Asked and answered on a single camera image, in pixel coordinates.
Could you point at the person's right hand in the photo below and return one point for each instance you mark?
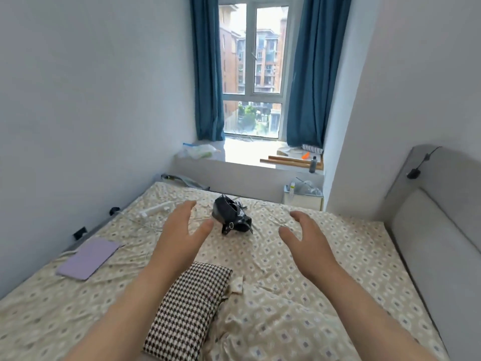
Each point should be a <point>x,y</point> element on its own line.
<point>310,244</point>

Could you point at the person's left hand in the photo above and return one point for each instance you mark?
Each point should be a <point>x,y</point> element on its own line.
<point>176,240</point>

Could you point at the person's right thumb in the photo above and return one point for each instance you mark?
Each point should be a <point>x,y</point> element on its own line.
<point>288,238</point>

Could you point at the person's left thumb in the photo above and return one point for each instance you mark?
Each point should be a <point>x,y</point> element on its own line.
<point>202,231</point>

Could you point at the person's right forearm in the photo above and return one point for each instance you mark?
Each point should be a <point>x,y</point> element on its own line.
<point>368,315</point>

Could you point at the person's left forearm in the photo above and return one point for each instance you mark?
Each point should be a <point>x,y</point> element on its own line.
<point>124,312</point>

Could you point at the black leather handbag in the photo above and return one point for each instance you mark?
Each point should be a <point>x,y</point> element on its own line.
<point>230,218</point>

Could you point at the white bedside cabinet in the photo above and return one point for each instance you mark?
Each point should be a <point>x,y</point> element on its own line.
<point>302,201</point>

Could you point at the patterned beige bed sheet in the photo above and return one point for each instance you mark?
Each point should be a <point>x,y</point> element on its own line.
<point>263,281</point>

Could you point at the crumpled clear plastic bag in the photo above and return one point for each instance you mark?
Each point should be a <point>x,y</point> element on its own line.
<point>306,187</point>

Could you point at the grey folded bag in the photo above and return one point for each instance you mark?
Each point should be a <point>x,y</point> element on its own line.
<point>184,180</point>

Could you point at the wooden stick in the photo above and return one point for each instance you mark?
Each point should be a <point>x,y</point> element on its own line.
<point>293,162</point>

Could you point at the black hammer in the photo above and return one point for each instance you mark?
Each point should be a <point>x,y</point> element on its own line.
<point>313,165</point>

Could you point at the houndstooth pillow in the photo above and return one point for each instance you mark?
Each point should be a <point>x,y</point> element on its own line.
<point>191,308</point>

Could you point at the purple tablet case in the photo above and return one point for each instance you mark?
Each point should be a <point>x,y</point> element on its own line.
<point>90,258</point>

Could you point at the black charger plug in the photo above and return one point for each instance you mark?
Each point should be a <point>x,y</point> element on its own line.
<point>414,172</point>

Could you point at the grey padded headboard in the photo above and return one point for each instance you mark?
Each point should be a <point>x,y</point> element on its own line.
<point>436,236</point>

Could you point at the blue curtain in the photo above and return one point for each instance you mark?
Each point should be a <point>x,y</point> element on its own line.
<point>206,67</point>
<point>315,71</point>

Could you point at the white framed window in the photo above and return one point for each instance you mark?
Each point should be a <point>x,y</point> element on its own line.
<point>252,67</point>

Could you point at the black wall plug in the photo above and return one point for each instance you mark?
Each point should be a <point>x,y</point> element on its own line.
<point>114,211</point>

